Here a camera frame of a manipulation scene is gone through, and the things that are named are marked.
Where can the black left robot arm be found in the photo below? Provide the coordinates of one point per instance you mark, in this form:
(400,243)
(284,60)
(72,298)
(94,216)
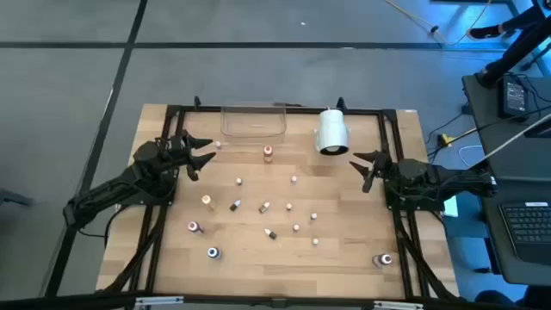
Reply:
(107,189)

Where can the pale green paper sheet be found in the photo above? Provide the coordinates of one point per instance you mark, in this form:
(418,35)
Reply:
(450,206)

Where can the clear plastic container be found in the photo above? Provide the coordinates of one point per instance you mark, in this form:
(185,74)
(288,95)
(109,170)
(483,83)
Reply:
(254,125)

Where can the black keyboard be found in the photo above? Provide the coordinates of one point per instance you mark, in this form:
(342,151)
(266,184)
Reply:
(529,228)

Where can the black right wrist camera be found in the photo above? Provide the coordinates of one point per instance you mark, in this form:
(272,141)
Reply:
(368,185)

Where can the red food coloring bottle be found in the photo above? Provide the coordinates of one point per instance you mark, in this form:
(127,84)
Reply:
(268,154)

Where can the olive small dropper bottle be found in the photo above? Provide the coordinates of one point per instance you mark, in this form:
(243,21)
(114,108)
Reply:
(264,207)

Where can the grey furniture foot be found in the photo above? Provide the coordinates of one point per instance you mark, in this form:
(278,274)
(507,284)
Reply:
(15,199)

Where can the pink food coloring bottle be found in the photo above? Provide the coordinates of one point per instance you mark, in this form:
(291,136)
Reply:
(194,227)

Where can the orange food coloring bottle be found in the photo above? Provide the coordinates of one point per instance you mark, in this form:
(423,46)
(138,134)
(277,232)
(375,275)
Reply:
(207,201)

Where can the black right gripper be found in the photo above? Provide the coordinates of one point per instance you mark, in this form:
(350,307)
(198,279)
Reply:
(381,165)

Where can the black power supply box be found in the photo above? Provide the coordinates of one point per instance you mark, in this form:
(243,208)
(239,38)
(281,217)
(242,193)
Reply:
(514,97)

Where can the person's leg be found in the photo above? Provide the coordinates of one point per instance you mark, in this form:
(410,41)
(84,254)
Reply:
(523,19)

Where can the dark green small dropper bottle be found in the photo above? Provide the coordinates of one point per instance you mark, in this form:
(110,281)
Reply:
(270,233)

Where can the black aluminium table frame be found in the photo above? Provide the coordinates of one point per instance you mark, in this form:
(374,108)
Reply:
(206,108)

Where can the blue food coloring bottle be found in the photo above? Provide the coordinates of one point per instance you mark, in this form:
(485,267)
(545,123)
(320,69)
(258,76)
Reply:
(213,252)

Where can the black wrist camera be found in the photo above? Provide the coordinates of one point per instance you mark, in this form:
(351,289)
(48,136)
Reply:
(368,185)
(192,173)

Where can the black side desk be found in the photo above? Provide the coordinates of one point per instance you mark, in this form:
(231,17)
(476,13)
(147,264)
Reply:
(490,129)

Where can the person's shoe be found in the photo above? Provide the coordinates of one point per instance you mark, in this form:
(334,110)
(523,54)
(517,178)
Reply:
(484,32)

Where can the black crossbar with silver brackets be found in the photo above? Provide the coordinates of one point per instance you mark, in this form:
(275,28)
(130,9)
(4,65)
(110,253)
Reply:
(232,301)

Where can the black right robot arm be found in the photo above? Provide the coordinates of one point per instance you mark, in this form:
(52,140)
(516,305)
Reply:
(452,178)

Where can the silver metal rod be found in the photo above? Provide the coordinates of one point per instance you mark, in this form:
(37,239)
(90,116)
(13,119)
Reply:
(516,137)

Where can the purple food coloring bottle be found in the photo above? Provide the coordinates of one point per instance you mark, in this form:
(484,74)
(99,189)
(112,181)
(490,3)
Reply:
(382,259)

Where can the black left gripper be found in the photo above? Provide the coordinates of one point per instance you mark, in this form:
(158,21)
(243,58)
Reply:
(176,150)

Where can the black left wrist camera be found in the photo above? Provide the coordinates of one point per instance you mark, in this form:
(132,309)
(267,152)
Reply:
(192,173)

